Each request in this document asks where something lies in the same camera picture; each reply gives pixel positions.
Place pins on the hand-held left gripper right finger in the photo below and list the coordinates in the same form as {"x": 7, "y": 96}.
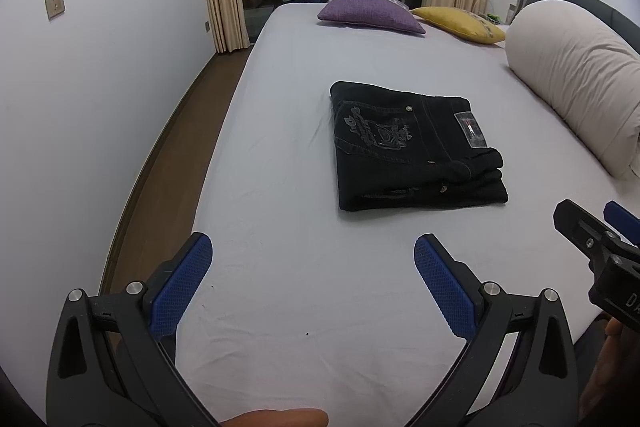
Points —
{"x": 445, "y": 287}

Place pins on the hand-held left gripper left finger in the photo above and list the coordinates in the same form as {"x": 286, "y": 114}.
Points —
{"x": 182, "y": 287}

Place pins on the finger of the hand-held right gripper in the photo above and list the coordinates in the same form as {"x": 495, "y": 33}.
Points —
{"x": 580, "y": 227}
{"x": 622, "y": 219}

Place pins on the black denim pants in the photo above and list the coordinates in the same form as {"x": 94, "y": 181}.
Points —
{"x": 400, "y": 167}

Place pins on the person's right hand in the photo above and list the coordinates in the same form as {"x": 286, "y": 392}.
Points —
{"x": 615, "y": 332}

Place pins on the person's left hand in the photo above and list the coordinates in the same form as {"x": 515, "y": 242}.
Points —
{"x": 280, "y": 419}

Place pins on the cream bolster pillow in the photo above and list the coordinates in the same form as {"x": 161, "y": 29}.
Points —
{"x": 575, "y": 72}

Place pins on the bed with white sheet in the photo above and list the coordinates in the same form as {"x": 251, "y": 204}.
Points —
{"x": 280, "y": 147}

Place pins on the small green object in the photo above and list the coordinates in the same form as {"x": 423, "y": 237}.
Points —
{"x": 492, "y": 17}

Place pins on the yellow pillow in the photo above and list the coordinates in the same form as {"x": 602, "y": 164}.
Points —
{"x": 460, "y": 23}

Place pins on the purple pillow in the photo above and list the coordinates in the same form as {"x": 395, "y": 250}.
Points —
{"x": 370, "y": 12}

